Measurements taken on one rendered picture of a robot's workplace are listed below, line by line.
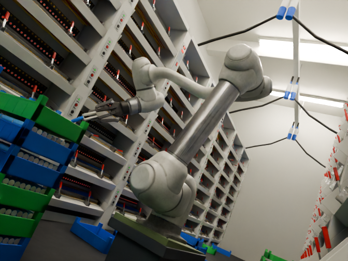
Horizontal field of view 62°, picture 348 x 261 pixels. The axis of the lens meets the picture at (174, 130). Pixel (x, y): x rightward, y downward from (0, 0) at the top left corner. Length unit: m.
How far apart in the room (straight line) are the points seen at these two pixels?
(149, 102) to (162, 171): 0.58
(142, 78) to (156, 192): 0.69
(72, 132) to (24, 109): 0.16
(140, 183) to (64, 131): 0.31
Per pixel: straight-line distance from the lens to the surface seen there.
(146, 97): 1.54
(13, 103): 1.00
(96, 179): 1.92
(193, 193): 1.28
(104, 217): 2.13
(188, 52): 2.75
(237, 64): 1.17
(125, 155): 2.12
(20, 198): 0.97
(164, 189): 1.06
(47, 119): 0.93
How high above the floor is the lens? 0.33
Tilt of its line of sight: 14 degrees up
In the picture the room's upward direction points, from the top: 23 degrees clockwise
